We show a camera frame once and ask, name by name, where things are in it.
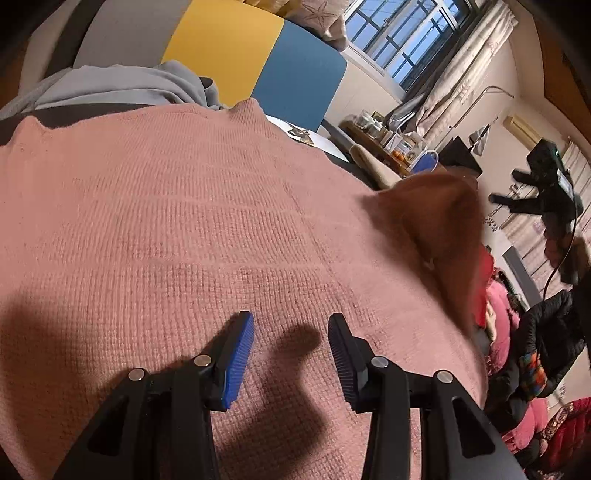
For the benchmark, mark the white air conditioner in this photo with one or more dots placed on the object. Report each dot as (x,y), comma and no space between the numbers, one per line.
(521,129)

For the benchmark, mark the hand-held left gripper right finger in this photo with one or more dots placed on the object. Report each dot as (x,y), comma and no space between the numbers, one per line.
(344,360)

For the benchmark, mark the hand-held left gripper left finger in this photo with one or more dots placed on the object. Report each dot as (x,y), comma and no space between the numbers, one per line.
(238,360)

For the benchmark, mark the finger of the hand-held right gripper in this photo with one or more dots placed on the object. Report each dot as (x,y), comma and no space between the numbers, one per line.
(512,204)
(524,177)

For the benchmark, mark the white printed pillow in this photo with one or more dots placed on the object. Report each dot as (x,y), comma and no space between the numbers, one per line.
(323,143)

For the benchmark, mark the black jacket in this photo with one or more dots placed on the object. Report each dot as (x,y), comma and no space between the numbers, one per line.
(549,323)

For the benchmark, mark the red garment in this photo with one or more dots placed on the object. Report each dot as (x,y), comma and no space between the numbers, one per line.
(485,277)

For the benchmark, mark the beige printed curtain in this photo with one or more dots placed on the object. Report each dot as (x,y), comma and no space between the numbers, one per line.
(461,78)
(318,18)

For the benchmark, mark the beige garment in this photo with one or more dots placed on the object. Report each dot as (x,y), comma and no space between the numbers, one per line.
(374,164)

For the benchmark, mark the pink knit sweater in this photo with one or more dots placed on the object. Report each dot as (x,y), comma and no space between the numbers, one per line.
(161,230)

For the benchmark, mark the pink padded jacket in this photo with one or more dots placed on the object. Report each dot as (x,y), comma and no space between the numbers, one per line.
(501,314)

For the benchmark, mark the dark monitor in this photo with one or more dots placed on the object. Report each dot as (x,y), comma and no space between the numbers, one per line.
(461,154)

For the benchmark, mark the wooden shelf with clutter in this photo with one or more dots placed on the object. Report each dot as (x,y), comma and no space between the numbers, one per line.
(383,138)

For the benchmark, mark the dark red quilted jacket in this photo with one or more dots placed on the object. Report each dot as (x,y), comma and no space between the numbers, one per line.
(572,429)

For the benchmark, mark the grey hoodie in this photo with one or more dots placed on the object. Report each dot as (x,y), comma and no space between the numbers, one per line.
(115,85)

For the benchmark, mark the grey yellow blue headboard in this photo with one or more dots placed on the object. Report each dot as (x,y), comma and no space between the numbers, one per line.
(295,69)

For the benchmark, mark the person's right forearm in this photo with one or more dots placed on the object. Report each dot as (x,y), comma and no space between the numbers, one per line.
(582,258)

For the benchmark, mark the window with white frame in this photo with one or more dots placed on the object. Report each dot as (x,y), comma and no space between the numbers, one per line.
(415,41)

